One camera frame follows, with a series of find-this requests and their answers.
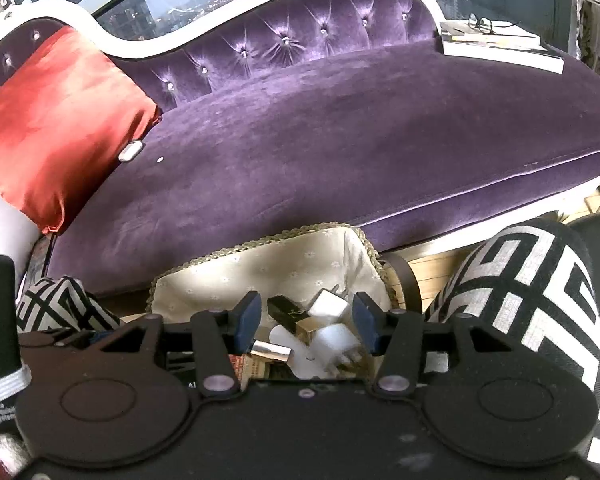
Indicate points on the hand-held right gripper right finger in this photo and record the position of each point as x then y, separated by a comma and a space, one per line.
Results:
366, 321

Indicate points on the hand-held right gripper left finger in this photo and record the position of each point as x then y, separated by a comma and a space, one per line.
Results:
249, 321

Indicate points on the black box gold print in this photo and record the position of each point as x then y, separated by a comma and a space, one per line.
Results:
280, 310

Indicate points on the rose gold lipstick tube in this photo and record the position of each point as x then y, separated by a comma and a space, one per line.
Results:
270, 350

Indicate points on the white three-pin plug charger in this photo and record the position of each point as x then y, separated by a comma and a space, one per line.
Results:
336, 342

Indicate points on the white cube charger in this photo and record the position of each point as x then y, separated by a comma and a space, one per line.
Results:
326, 306

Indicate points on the small gold cube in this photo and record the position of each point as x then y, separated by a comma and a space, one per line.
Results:
308, 330

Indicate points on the white travel adapter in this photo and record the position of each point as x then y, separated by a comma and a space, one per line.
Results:
295, 357

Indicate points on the cream lined woven basket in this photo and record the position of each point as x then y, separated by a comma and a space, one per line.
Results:
280, 265

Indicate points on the black white patterned cushion left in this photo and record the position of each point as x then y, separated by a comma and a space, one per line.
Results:
55, 305

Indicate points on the black white patterned cushion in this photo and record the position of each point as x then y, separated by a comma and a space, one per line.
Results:
55, 305
530, 285

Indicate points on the pale grey cushion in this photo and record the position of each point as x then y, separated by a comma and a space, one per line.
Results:
5, 225

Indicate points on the purple velvet tufted sofa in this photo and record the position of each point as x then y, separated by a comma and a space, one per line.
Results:
330, 160

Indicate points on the red satin cushion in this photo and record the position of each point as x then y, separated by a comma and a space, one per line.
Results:
55, 125

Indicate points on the small silver oblong case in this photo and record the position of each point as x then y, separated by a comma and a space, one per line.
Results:
131, 150

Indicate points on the thick white book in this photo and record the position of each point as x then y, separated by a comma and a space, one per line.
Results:
500, 50

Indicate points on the white orange pen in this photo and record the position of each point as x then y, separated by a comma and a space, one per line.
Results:
475, 38

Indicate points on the black round eyeglasses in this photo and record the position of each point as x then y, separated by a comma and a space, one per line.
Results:
484, 25

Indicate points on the thin glossy book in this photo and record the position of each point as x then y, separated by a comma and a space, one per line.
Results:
510, 35

